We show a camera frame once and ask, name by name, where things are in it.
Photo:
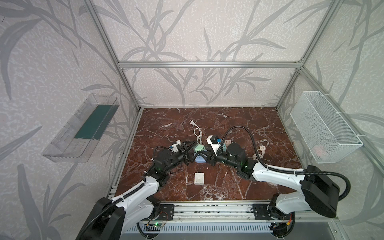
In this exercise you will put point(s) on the blue square power strip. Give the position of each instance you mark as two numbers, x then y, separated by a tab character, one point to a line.
199	159

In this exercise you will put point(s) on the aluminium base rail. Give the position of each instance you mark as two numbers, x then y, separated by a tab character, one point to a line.
203	212

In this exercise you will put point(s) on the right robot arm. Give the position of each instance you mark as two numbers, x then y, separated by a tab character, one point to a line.
312	189

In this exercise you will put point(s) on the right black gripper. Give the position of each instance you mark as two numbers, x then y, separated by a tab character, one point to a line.
212	154

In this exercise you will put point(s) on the white wire mesh basket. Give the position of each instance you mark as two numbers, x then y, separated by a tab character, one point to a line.
327	134

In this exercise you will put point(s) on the pink round power strip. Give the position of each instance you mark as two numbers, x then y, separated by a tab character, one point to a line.
227	142

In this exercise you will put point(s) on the clear plastic wall bin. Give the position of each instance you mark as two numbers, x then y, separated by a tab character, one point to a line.
79	137

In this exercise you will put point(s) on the aluminium frame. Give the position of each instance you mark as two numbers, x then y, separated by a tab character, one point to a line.
344	60

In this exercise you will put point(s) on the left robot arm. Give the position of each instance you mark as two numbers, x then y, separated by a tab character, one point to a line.
110	218

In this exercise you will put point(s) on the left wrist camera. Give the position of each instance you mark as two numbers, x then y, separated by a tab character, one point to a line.
179	146

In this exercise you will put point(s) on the light green plug adapter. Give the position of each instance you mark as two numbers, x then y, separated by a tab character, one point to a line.
199	148

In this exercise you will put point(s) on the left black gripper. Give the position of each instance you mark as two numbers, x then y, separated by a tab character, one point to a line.
182	153

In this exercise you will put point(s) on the white plug adapter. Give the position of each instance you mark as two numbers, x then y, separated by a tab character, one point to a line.
199	178

